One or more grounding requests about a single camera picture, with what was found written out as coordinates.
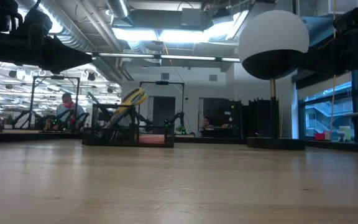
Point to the black mesh desk organizer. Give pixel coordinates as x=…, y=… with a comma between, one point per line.
x=129, y=140

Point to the ceiling light panel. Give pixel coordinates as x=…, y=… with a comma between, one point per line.
x=135, y=35

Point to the black aluminium table frame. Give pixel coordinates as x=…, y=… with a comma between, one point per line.
x=26, y=136

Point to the person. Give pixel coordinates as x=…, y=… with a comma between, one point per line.
x=207, y=123
x=68, y=109

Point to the background black robot arm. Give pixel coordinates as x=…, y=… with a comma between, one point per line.
x=176, y=118

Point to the grey door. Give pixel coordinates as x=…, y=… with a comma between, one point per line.
x=163, y=109

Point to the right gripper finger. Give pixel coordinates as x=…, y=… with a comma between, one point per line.
x=322, y=60

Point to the white globe table lamp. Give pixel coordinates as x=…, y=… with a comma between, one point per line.
x=272, y=31

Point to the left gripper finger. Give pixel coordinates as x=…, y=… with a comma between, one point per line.
x=64, y=57

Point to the black cabinet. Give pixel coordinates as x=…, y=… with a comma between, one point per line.
x=259, y=118

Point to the black station frame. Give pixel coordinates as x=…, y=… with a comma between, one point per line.
x=162, y=83
x=54, y=77

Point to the silver ventilation duct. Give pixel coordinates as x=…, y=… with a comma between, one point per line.
x=118, y=7

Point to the small red box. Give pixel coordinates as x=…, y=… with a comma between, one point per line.
x=319, y=137

